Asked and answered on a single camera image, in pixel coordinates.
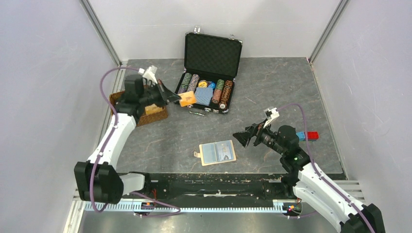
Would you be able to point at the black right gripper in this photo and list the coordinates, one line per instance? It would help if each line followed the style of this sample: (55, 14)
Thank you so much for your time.
(243, 137)

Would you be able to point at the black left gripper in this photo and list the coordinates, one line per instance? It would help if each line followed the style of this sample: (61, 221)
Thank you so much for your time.
(164, 96)

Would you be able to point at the gold card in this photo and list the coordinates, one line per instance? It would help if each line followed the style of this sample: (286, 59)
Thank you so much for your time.
(153, 109)
(187, 98)

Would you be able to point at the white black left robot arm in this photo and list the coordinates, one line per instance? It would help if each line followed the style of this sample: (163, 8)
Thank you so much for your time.
(97, 179)

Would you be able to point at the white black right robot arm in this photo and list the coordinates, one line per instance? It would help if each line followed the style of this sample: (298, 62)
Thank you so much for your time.
(306, 181)

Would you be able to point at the gold card in basket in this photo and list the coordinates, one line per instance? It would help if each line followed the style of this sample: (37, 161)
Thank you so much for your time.
(153, 109)

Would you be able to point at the blue playing card deck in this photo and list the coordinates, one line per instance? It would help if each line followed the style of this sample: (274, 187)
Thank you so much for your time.
(203, 95)

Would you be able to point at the purple green chip stack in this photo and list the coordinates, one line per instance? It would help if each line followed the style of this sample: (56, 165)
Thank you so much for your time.
(184, 84)

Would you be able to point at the purple grey chip stack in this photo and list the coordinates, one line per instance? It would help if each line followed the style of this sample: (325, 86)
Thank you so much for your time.
(193, 83)

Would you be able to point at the yellow dealer button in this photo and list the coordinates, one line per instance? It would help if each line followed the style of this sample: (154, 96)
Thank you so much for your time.
(203, 83)

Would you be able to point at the brown woven divided basket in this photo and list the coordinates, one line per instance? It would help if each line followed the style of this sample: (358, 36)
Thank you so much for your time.
(144, 119)

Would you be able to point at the blue dealer button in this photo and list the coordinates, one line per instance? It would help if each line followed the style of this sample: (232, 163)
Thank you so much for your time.
(211, 85)

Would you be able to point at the red green chip stack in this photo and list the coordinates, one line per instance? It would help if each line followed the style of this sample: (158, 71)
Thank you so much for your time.
(218, 91)

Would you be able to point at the blue toy brick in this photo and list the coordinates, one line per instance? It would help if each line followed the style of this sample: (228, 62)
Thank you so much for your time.
(301, 136)

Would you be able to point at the black poker chip case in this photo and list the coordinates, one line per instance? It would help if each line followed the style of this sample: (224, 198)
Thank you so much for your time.
(212, 58)

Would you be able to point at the brown orange chip stack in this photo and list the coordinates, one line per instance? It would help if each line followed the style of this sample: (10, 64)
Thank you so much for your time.
(225, 96)

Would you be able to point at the red toy brick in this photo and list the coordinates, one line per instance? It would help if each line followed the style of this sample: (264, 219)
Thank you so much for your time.
(312, 136)

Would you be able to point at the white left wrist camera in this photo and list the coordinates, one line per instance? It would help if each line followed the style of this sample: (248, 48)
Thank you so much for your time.
(148, 74)

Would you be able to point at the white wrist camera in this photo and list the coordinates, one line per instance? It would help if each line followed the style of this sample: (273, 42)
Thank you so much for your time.
(148, 74)
(271, 115)

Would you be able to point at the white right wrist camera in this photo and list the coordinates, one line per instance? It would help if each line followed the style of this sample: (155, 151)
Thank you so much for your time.
(271, 115)

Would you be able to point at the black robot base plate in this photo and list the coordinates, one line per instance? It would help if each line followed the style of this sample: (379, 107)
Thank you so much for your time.
(217, 189)

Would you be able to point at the left aluminium frame post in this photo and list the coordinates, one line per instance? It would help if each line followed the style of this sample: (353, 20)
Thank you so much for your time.
(100, 31)

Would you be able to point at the aluminium frame post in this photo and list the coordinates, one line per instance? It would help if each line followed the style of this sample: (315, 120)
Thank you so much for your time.
(328, 30)
(100, 31)

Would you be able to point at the white slotted cable duct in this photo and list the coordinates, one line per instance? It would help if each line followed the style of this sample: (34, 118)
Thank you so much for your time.
(144, 206)

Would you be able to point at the right aluminium frame post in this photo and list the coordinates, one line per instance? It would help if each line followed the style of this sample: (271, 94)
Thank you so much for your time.
(328, 30)

